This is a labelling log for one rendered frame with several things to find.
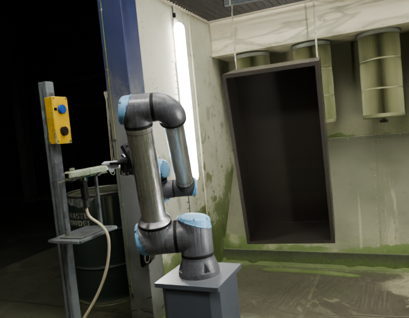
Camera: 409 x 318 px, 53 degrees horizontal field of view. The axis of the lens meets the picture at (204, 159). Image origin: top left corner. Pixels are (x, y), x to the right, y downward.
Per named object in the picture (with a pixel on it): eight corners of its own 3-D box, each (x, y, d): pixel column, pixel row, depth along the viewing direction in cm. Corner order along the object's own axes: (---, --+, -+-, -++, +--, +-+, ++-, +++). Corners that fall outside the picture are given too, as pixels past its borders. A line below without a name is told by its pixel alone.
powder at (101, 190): (55, 197, 344) (55, 195, 344) (109, 186, 383) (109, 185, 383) (89, 199, 307) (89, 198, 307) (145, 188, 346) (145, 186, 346)
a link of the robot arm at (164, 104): (182, 82, 163) (197, 182, 216) (150, 86, 163) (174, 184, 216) (183, 103, 156) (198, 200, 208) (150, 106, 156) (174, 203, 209)
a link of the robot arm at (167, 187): (173, 202, 206) (171, 179, 202) (150, 204, 206) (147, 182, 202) (174, 195, 215) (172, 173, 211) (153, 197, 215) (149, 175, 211)
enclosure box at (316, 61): (255, 223, 325) (233, 69, 294) (334, 220, 306) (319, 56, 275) (247, 244, 293) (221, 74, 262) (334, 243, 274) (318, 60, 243)
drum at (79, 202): (63, 296, 350) (51, 194, 344) (120, 275, 391) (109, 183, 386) (102, 312, 310) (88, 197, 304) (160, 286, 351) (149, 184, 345)
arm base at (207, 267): (210, 281, 176) (208, 259, 176) (171, 279, 184) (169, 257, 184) (225, 267, 194) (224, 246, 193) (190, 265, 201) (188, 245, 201)
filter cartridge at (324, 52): (321, 135, 353) (312, 38, 347) (290, 137, 383) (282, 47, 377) (348, 131, 373) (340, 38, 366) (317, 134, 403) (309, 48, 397)
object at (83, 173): (74, 212, 213) (69, 168, 211) (67, 212, 215) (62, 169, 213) (128, 195, 257) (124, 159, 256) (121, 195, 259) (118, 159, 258)
